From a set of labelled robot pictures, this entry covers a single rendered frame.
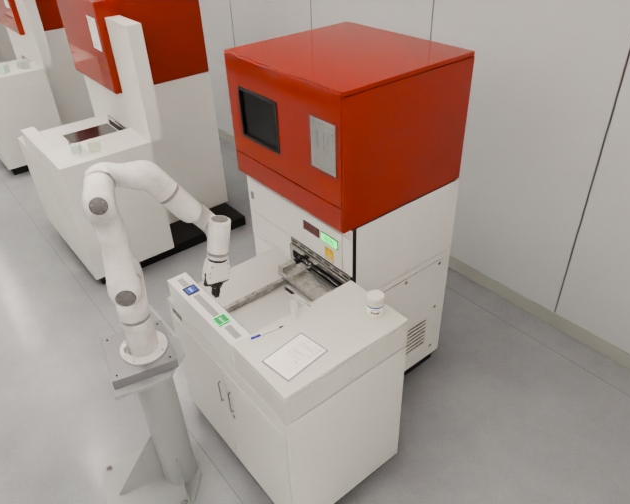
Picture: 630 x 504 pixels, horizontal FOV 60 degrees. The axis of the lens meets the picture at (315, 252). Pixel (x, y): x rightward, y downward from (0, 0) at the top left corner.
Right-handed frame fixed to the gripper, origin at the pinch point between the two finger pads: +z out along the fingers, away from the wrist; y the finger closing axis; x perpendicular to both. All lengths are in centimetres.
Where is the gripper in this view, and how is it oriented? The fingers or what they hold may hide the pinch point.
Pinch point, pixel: (215, 291)
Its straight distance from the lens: 219.0
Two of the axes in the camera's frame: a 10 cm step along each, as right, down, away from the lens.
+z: -1.3, 8.8, 4.6
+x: 6.3, 4.3, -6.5
